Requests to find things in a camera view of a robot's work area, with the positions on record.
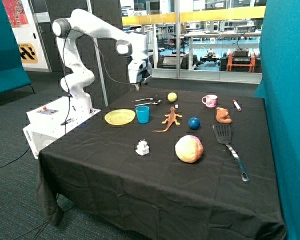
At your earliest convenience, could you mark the pink mug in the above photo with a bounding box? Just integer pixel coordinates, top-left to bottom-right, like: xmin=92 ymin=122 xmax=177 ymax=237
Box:
xmin=201 ymin=94 xmax=218 ymax=108

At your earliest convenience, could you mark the yellow pink plush ball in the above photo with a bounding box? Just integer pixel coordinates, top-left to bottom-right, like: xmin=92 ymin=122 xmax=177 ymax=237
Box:
xmin=175 ymin=135 xmax=204 ymax=164

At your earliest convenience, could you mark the brown teddy bear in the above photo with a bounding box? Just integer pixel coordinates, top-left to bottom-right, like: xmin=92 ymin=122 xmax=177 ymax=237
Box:
xmin=215 ymin=107 xmax=232 ymax=124

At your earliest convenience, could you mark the orange toy lizard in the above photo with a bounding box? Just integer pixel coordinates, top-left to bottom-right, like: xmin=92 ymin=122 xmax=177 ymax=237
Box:
xmin=152 ymin=106 xmax=183 ymax=133

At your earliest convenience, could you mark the teal sofa left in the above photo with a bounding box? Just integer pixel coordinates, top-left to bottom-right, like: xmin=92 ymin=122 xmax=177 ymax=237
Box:
xmin=0 ymin=1 xmax=32 ymax=94

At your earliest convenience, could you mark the black spatula metal handle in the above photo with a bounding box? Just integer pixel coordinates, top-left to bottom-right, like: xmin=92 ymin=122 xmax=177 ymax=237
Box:
xmin=212 ymin=123 xmax=250 ymax=182

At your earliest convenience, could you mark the teal partition right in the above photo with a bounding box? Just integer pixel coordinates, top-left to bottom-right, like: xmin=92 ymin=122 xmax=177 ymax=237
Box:
xmin=254 ymin=0 xmax=300 ymax=240

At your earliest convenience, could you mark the blue plastic cup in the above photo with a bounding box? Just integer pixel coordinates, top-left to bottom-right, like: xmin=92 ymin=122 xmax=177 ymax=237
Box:
xmin=135 ymin=105 xmax=150 ymax=124

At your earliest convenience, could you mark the silver metal fork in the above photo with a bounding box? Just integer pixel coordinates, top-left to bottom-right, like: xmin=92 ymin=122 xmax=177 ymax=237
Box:
xmin=132 ymin=95 xmax=157 ymax=103

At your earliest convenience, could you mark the black floor cable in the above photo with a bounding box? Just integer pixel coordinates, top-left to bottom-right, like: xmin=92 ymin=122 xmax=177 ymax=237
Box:
xmin=0 ymin=147 xmax=31 ymax=174

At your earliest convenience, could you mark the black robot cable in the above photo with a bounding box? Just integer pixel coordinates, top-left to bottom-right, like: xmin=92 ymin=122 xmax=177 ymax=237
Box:
xmin=60 ymin=28 xmax=138 ymax=126

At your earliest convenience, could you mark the black tablecloth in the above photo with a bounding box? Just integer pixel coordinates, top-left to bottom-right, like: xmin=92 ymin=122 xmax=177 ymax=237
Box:
xmin=35 ymin=87 xmax=287 ymax=240

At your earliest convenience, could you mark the red poster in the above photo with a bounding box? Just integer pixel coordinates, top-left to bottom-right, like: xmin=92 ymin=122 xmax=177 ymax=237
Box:
xmin=2 ymin=0 xmax=30 ymax=28

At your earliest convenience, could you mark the red white marker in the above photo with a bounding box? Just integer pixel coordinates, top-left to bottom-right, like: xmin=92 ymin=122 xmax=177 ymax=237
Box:
xmin=233 ymin=99 xmax=242 ymax=111

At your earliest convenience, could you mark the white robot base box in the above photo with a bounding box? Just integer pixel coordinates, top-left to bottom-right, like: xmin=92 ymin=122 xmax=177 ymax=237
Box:
xmin=23 ymin=96 xmax=101 ymax=159

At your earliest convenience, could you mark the orange black equipment rack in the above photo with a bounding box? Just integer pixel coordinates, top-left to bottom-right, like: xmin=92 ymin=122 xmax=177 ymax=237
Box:
xmin=226 ymin=48 xmax=256 ymax=73

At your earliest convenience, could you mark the yellow black sign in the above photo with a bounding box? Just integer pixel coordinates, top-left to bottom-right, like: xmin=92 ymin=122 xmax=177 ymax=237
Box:
xmin=18 ymin=43 xmax=38 ymax=64

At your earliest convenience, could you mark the yellow plastic plate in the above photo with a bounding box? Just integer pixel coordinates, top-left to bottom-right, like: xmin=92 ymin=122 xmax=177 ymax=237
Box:
xmin=104 ymin=109 xmax=136 ymax=126

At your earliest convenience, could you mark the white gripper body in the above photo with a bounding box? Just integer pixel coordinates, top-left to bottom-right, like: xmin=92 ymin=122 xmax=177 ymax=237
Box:
xmin=127 ymin=57 xmax=152 ymax=85

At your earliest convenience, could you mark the yellow tennis ball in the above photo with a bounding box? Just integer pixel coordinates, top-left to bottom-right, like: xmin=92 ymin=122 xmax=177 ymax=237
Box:
xmin=167 ymin=92 xmax=178 ymax=103

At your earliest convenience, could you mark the dark grey acoustic panel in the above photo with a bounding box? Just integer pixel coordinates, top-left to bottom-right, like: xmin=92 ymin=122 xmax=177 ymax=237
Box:
xmin=31 ymin=0 xmax=130 ymax=109

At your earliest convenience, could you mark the blue ball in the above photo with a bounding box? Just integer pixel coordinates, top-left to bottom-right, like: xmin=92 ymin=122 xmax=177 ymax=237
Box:
xmin=188 ymin=117 xmax=201 ymax=130

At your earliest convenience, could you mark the silver metal spoon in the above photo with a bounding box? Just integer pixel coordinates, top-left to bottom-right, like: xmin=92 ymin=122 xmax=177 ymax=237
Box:
xmin=134 ymin=99 xmax=162 ymax=107

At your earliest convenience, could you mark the white power adapter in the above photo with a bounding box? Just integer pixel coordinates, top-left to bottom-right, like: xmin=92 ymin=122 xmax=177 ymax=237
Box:
xmin=135 ymin=139 xmax=150 ymax=156

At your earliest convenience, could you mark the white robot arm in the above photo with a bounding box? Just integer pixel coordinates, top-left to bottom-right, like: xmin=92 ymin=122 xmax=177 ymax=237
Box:
xmin=52 ymin=9 xmax=152 ymax=115

